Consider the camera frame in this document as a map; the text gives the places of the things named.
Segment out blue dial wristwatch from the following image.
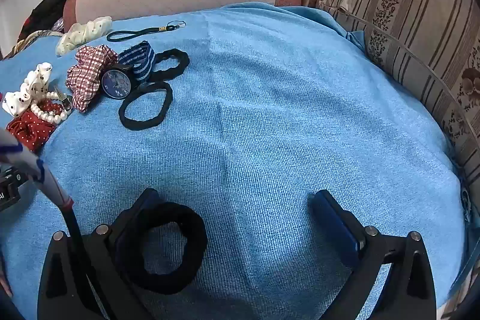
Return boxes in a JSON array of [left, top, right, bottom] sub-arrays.
[[101, 63, 137, 100]]

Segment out thin black hair tie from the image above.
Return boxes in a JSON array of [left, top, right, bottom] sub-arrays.
[[119, 81, 173, 130]]

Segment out striped floral pillow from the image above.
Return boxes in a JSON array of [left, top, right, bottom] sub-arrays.
[[315, 0, 480, 201]]

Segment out white pearl bracelet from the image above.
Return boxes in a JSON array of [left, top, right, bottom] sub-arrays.
[[30, 91, 72, 126]]

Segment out metal hair clip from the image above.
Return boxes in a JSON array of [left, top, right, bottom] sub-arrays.
[[52, 85, 74, 111]]

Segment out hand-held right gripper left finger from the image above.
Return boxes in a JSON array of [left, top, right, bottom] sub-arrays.
[[37, 188, 166, 320]]

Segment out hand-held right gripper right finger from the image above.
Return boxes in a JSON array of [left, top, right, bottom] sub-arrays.
[[307, 190, 447, 320]]

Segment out dark clothes pile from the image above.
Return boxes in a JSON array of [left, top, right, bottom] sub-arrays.
[[17, 0, 74, 43]]

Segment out red polka dot scrunchie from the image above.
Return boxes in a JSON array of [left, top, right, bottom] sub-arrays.
[[5, 100, 64, 155]]

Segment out white polka dot scrunchie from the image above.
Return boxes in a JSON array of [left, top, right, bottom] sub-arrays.
[[2, 62, 53, 118]]

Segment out red plaid scrunchie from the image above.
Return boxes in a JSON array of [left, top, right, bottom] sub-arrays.
[[67, 44, 120, 113]]

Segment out patterned beige cloth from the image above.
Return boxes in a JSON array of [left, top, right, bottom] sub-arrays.
[[0, 28, 64, 59]]

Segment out blue towel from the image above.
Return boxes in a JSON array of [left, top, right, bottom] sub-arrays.
[[0, 3, 473, 320]]

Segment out thick black hair tie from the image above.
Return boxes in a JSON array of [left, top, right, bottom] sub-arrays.
[[116, 202, 209, 295]]

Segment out blue striped hair band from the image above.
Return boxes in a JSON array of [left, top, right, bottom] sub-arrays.
[[118, 40, 157, 82]]

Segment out black braided hair tie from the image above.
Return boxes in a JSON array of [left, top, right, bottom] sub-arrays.
[[144, 48, 190, 82]]

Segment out black wrist lanyard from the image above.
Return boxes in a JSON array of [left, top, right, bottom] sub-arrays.
[[106, 20, 187, 42]]

